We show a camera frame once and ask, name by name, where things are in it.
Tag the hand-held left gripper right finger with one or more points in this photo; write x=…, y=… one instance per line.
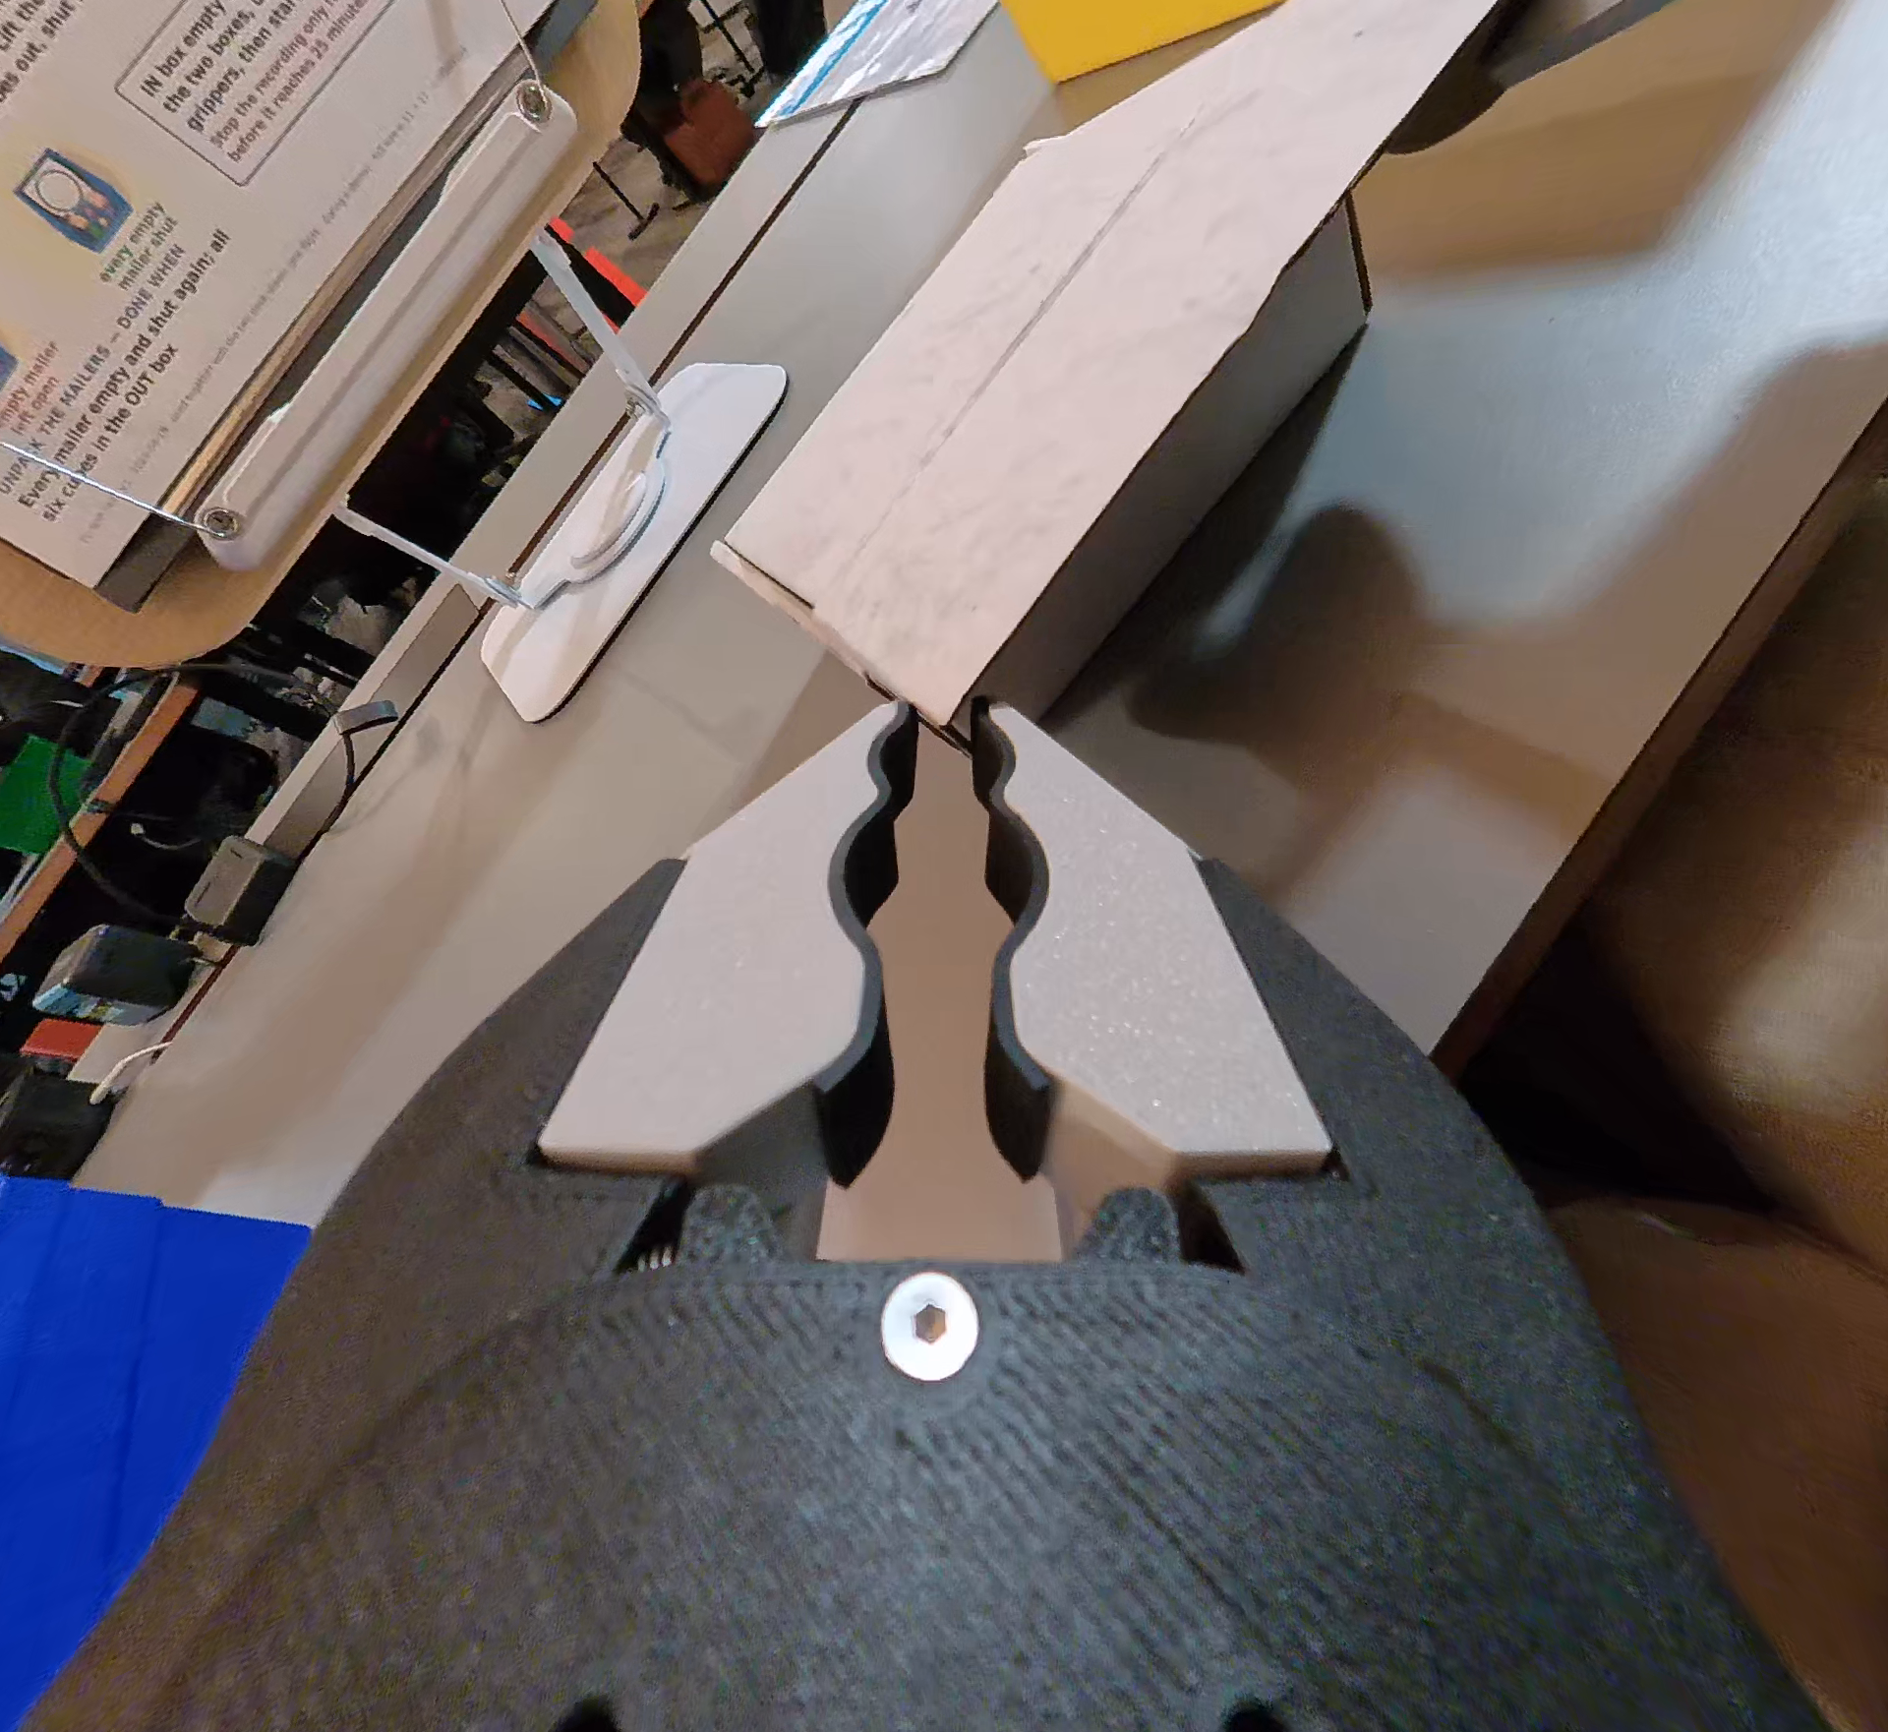
x=1165, y=1024

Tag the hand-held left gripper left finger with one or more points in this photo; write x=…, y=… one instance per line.
x=708, y=1024

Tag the white cardboard mailer box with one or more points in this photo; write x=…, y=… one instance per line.
x=1061, y=360

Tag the blue plastic bin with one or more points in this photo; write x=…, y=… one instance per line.
x=117, y=1393

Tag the grey desk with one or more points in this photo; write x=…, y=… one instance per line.
x=1476, y=509

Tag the white document stand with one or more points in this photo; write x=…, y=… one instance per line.
x=649, y=538

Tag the wooden top work table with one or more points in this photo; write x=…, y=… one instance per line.
x=111, y=796

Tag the green plastic bin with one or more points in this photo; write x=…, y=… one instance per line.
x=30, y=796

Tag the laminated sheet with blue strip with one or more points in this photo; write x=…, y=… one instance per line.
x=885, y=36

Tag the brown bag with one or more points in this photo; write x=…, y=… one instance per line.
x=708, y=132

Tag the printed instruction sheet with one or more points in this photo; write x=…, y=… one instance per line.
x=221, y=140

